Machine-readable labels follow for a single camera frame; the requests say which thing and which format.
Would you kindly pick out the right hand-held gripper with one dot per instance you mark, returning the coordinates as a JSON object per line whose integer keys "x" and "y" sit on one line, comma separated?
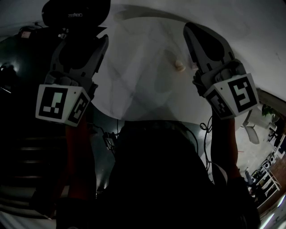
{"x": 242, "y": 94}

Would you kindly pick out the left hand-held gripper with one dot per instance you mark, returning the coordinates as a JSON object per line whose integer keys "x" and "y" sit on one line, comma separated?
{"x": 53, "y": 103}

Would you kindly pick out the person's right forearm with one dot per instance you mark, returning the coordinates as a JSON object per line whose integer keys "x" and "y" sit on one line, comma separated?
{"x": 223, "y": 145}

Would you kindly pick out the person's left forearm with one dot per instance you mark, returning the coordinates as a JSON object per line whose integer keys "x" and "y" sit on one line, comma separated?
{"x": 80, "y": 156}

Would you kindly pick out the white table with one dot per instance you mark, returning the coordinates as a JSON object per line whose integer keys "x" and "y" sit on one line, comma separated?
{"x": 245, "y": 33}

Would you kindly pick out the small beige round object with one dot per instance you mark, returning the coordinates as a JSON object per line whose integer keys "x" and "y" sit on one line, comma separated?
{"x": 179, "y": 66}

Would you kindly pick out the green potted plant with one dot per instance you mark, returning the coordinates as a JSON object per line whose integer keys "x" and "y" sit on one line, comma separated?
{"x": 267, "y": 110}

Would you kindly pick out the white chair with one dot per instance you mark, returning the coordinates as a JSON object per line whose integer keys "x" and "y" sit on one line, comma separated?
{"x": 252, "y": 129}

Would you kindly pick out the small black connector box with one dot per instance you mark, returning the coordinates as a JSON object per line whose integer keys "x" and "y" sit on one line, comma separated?
{"x": 109, "y": 140}

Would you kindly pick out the person's dark clothing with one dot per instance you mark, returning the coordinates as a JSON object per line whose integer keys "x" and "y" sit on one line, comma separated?
{"x": 156, "y": 179}

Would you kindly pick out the white shelf rack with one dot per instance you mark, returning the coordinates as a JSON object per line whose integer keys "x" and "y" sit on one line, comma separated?
{"x": 269, "y": 181}

